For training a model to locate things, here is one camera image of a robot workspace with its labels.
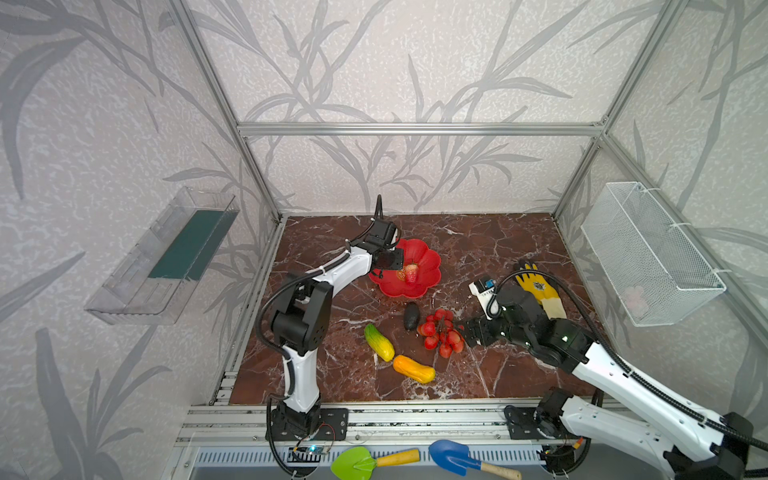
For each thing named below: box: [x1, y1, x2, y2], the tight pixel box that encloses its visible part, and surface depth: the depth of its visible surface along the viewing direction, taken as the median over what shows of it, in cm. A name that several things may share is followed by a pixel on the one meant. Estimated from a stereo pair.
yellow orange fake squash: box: [393, 354, 437, 384], surface depth 81 cm
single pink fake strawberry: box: [405, 264, 419, 283], surface depth 101 cm
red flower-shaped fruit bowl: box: [405, 238, 441, 298], surface depth 105 cm
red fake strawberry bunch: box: [418, 308, 465, 359], surface depth 84 cm
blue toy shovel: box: [428, 440, 521, 480], surface depth 70 cm
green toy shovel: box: [330, 446, 421, 480], surface depth 69 cm
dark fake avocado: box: [404, 301, 420, 330], surface depth 92 cm
